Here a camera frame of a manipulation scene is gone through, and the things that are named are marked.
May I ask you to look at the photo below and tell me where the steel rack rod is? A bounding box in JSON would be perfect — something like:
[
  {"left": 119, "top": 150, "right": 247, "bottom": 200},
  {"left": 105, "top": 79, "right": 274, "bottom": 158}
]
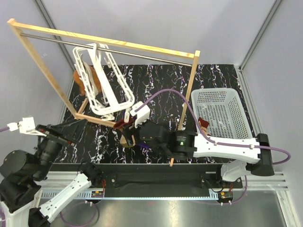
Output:
[{"left": 20, "top": 32, "right": 193, "bottom": 67}]

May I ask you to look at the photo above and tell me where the orange sock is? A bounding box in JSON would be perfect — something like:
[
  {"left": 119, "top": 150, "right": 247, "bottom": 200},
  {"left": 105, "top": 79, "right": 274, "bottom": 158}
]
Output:
[{"left": 72, "top": 67, "right": 104, "bottom": 96}]

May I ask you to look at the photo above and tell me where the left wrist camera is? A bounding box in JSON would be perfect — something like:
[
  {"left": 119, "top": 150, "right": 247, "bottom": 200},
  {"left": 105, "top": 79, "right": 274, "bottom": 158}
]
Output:
[{"left": 7, "top": 116, "right": 39, "bottom": 135}]

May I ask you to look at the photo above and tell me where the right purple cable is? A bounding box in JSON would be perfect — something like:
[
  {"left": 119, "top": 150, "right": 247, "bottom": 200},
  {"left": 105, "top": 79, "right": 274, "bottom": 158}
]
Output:
[{"left": 134, "top": 88, "right": 291, "bottom": 206}]

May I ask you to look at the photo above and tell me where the white plastic clip hanger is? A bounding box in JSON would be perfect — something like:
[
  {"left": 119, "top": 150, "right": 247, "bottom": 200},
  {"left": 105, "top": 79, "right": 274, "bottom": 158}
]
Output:
[{"left": 72, "top": 43, "right": 134, "bottom": 121}]

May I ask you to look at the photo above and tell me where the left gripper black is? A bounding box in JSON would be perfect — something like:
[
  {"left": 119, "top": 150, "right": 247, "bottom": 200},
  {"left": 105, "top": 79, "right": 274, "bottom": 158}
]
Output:
[{"left": 34, "top": 117, "right": 89, "bottom": 178}]

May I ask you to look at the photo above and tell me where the wooden hanging rack frame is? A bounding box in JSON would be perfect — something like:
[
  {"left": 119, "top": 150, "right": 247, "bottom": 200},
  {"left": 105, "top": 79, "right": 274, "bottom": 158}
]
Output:
[{"left": 7, "top": 18, "right": 200, "bottom": 164}]

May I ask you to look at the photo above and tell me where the purple sock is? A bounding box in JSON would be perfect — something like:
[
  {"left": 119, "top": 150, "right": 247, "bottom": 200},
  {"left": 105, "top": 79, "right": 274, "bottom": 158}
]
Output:
[{"left": 138, "top": 119, "right": 153, "bottom": 148}]

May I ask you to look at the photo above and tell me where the white plastic basket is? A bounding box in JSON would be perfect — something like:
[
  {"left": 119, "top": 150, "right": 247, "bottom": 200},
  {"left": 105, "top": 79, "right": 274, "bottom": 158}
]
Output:
[{"left": 191, "top": 88, "right": 253, "bottom": 139}]

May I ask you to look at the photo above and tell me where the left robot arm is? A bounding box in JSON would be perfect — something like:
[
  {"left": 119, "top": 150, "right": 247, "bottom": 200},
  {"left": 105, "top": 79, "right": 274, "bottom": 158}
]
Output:
[{"left": 0, "top": 117, "right": 102, "bottom": 227}]

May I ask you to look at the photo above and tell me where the striped sock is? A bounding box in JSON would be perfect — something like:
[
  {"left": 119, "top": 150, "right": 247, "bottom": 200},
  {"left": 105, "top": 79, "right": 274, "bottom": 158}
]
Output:
[
  {"left": 113, "top": 119, "right": 137, "bottom": 148},
  {"left": 198, "top": 117, "right": 210, "bottom": 136}
]

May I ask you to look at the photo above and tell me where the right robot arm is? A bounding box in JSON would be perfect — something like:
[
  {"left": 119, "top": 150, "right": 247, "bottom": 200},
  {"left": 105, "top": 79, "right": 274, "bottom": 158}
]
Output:
[{"left": 120, "top": 121, "right": 275, "bottom": 188}]

